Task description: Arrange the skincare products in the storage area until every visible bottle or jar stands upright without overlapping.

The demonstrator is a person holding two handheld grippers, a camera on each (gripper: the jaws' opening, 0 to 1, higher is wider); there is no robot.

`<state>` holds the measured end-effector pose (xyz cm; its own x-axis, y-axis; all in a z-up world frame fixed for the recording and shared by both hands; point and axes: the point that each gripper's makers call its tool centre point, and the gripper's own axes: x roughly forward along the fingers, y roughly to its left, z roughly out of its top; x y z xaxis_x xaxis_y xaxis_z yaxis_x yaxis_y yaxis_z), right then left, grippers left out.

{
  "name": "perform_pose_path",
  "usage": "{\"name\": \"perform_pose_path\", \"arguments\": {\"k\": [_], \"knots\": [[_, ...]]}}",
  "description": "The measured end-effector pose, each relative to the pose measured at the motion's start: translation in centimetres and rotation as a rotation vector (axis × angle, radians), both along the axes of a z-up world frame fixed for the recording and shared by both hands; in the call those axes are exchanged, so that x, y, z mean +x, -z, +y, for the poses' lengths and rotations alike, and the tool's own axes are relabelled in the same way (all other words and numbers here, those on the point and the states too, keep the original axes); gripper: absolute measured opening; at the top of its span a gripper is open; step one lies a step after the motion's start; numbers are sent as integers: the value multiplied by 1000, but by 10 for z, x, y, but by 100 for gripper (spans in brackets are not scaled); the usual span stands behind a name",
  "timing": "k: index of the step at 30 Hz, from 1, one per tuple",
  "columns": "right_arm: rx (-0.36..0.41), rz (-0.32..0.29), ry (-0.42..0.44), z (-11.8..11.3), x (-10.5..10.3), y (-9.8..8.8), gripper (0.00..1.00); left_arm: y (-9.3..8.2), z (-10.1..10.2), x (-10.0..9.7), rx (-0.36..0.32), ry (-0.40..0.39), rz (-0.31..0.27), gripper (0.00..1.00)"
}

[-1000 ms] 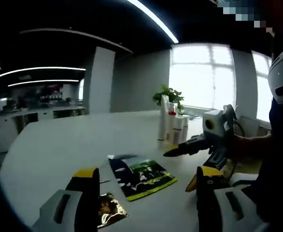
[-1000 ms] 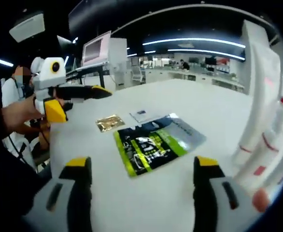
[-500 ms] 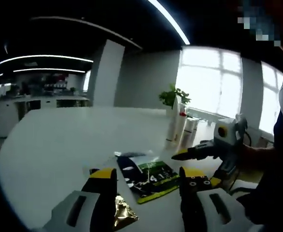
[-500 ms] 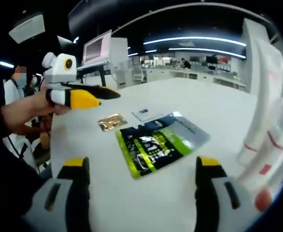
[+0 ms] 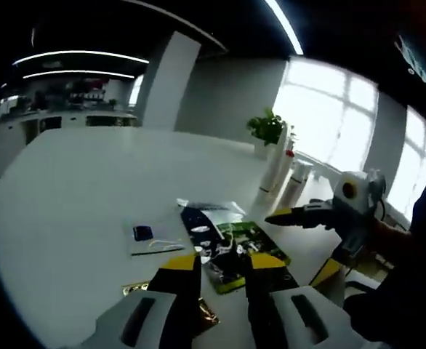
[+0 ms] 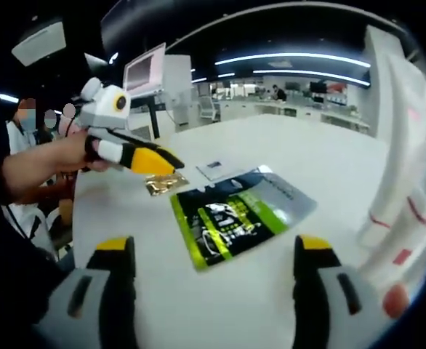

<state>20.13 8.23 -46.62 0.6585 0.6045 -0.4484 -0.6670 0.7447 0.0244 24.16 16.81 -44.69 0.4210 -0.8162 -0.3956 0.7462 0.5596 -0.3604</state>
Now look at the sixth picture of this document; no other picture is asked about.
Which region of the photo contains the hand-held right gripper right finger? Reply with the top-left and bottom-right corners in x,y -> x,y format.
292,234 -> 394,349

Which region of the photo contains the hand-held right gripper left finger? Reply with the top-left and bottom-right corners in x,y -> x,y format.
34,235 -> 137,349

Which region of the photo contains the gold skincare sachet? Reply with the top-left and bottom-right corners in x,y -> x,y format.
142,172 -> 190,197

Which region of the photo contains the white skincare sachet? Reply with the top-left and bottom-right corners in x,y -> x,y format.
196,159 -> 232,181

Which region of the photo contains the skincare bottle red label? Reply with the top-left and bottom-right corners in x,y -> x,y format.
365,137 -> 426,295

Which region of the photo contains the green skincare sachet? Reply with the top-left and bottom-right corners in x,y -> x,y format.
169,165 -> 318,272

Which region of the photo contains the white skincare tube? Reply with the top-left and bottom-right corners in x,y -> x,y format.
356,54 -> 426,249

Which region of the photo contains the person's left hand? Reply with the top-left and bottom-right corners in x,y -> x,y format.
56,132 -> 109,174

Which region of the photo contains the person's right hand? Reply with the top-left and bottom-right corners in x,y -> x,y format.
382,283 -> 411,320

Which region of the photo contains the white mesh office chair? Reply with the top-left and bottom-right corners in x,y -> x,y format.
198,97 -> 221,123

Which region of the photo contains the ceiling air conditioner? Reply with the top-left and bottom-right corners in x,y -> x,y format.
11,20 -> 67,68

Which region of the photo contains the person's dark clothed torso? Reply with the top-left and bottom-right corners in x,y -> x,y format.
0,152 -> 78,328

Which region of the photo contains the white office counter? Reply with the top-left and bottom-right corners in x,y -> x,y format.
198,97 -> 370,135

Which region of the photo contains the ceiling light strip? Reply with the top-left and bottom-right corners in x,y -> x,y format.
214,52 -> 372,68
252,68 -> 370,84

